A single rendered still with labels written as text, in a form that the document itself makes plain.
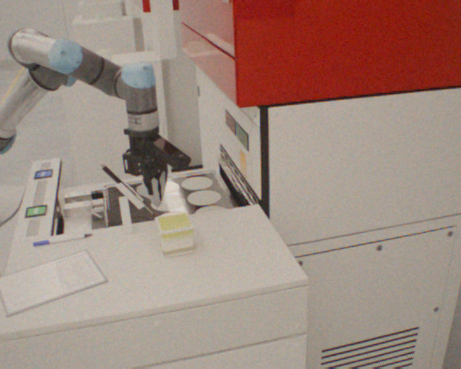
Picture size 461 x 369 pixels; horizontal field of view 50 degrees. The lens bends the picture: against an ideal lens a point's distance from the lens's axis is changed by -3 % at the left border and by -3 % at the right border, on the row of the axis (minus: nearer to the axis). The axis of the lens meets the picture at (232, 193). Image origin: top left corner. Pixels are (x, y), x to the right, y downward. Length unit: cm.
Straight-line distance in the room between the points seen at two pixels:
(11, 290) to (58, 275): 10
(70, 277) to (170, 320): 24
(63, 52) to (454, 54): 97
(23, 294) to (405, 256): 109
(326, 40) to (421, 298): 92
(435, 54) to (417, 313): 85
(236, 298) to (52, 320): 35
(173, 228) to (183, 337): 23
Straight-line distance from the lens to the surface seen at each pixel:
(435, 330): 192
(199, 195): 153
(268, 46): 121
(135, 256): 115
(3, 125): 183
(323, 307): 160
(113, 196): 159
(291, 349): 115
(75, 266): 115
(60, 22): 932
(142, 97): 120
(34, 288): 111
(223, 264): 109
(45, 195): 153
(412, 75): 140
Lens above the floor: 157
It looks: 26 degrees down
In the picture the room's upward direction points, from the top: 3 degrees counter-clockwise
